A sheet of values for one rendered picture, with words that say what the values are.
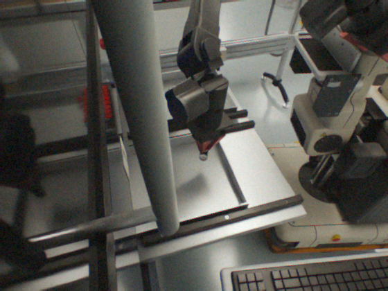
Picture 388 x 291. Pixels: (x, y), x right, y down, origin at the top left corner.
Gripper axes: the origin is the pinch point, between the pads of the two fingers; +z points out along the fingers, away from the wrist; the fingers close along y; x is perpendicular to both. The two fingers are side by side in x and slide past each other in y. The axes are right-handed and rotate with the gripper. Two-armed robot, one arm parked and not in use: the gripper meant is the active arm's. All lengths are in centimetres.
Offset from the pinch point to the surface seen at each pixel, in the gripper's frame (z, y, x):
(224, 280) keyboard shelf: 17.1, 8.0, 25.9
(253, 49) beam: 41, -109, -101
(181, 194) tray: 9.5, 8.5, 4.4
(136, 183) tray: 10.4, 17.7, -4.5
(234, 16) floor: 83, -209, -251
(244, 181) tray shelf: 8.4, -8.4, 9.2
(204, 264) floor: 97, -9, 3
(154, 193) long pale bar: -28.8, 22.5, 23.8
